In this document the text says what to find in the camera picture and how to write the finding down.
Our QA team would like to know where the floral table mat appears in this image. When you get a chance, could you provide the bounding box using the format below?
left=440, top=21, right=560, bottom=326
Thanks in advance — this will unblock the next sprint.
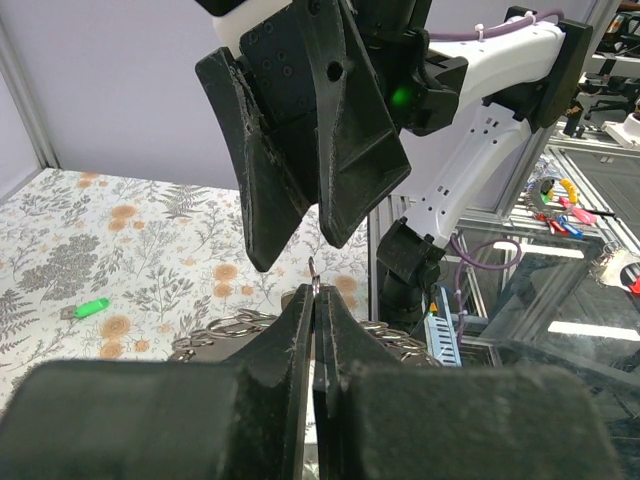
left=1, top=170, right=368, bottom=396

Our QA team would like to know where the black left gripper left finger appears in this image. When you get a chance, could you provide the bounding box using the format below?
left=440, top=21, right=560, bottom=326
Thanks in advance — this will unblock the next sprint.
left=1, top=285, right=314, bottom=479

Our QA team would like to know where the green tagged key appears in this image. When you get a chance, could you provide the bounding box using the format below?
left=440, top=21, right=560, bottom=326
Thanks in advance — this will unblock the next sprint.
left=60, top=298, right=110, bottom=320

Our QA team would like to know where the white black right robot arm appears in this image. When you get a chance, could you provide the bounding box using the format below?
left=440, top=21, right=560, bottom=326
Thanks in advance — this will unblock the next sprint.
left=195, top=1, right=593, bottom=331

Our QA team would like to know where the white slotted cable duct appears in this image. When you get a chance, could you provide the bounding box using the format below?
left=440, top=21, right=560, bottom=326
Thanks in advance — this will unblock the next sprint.
left=423, top=286, right=462, bottom=367

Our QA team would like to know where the spare key ring with tags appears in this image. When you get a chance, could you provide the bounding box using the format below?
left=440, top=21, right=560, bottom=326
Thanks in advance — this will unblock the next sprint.
left=522, top=177, right=599, bottom=239

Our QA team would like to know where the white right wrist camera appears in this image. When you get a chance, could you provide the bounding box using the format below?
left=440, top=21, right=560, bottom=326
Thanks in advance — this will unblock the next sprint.
left=196, top=0, right=292, bottom=55

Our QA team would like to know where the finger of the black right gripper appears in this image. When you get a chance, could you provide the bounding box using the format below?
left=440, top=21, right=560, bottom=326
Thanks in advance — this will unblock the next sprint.
left=293, top=1, right=410, bottom=248
left=195, top=47, right=311, bottom=272

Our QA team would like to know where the grey metal key organiser ring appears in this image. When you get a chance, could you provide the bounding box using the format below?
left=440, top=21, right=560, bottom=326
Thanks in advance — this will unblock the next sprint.
left=169, top=255, right=441, bottom=369

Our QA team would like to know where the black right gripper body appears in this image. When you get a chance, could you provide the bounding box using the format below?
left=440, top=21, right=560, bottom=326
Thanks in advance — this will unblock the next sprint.
left=240, top=1, right=433, bottom=136

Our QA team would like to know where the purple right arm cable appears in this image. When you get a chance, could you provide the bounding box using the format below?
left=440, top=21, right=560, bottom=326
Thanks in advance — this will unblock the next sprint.
left=429, top=7, right=566, bottom=341

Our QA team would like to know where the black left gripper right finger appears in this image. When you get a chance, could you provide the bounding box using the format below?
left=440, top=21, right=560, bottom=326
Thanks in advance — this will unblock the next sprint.
left=313, top=287, right=622, bottom=479

